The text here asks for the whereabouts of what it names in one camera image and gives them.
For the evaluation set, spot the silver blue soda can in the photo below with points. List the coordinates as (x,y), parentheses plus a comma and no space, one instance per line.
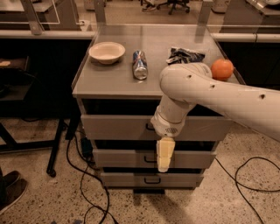
(139,65)

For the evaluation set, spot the white paper bowl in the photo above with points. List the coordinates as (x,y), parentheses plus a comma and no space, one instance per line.
(107,53)

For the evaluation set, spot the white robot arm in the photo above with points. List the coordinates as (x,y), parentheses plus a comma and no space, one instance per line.
(186,85)

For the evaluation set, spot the black sneaker in background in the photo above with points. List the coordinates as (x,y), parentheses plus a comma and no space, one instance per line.
(149,7)

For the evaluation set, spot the grey drawer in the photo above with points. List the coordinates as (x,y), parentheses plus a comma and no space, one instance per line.
(185,159)
(156,180)
(138,127)

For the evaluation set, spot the grey top drawer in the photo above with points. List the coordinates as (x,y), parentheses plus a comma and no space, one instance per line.
(138,127)

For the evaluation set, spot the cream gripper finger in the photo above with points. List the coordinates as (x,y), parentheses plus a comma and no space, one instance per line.
(165,148)

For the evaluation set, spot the orange fruit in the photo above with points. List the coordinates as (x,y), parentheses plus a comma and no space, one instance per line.
(222,69)

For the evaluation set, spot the crumpled blue chip bag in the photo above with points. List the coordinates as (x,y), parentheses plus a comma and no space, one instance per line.
(180,55)

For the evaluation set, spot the black office chair base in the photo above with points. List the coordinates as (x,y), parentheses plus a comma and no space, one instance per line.
(173,3)

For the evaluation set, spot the grey bottom drawer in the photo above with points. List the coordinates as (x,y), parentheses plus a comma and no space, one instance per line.
(156,180)

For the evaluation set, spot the black power adapter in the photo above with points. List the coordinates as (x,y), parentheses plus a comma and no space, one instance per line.
(86,148)

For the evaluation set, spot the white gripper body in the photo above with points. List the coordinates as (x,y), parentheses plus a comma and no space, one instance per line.
(165,126)

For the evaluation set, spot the black table frame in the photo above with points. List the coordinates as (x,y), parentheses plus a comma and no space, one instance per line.
(10,145)

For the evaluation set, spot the grey middle drawer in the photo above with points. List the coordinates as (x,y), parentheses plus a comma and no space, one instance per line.
(185,159)

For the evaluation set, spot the dark shoes at left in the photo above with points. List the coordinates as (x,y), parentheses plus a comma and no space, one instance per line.
(12,188)

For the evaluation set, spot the grey metal drawer cabinet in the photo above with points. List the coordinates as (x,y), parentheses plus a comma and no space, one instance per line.
(113,90)

